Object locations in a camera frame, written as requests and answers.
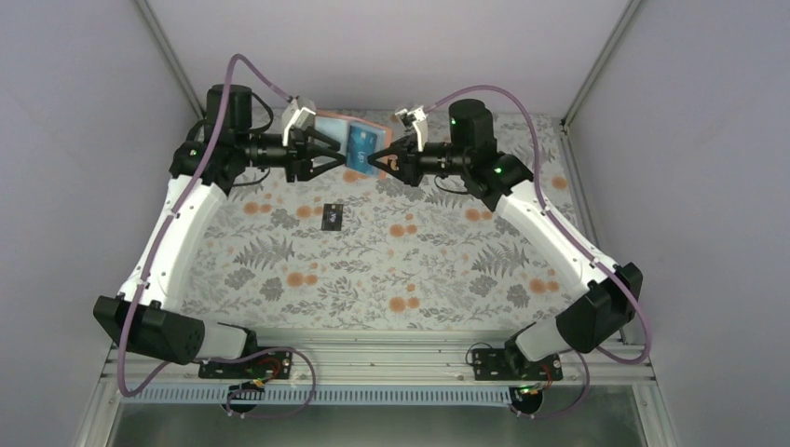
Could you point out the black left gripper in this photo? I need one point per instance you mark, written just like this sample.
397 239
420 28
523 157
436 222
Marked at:
297 161

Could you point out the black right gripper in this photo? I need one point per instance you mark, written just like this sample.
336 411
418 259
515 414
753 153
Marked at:
408 171

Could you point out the blue credit card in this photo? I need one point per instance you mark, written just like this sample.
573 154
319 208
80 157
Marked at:
363 140

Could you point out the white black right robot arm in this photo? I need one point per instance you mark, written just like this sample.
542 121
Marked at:
605 292

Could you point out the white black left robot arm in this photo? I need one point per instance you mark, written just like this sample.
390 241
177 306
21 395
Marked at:
143 317

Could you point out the floral patterned table mat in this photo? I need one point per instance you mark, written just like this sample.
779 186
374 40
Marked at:
424 258

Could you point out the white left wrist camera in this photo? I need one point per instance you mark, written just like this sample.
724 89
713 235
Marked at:
299 114

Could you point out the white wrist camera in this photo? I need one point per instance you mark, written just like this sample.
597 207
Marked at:
415 120
299 114

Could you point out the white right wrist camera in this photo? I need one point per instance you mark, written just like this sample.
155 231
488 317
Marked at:
415 120

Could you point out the aluminium mounting rail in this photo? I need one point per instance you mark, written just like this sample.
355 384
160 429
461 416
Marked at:
398 358

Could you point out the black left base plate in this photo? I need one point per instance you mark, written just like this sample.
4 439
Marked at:
275 365

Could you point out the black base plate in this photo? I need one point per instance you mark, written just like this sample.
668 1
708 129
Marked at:
497 364
275 365

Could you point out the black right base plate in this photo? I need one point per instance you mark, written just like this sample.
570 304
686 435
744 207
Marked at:
497 364

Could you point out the grey slotted cable duct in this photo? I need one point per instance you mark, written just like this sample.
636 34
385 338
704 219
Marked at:
494 396

